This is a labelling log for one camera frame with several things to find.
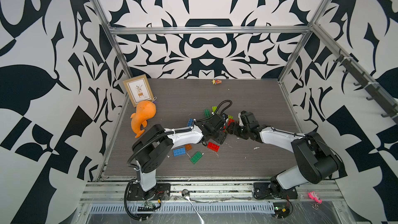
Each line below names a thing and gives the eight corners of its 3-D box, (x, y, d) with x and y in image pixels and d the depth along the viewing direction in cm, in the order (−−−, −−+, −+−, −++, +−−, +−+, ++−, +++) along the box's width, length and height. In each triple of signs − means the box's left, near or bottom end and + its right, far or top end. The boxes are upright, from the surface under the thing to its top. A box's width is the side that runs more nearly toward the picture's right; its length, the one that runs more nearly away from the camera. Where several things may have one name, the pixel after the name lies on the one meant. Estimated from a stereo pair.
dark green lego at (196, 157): (189, 160, 86) (189, 158, 84) (198, 152, 89) (198, 150, 87) (194, 164, 84) (194, 163, 83) (202, 156, 87) (202, 154, 85)
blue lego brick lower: (174, 156, 87) (173, 155, 85) (173, 151, 89) (172, 150, 87) (186, 153, 88) (185, 152, 86) (185, 148, 90) (184, 147, 88)
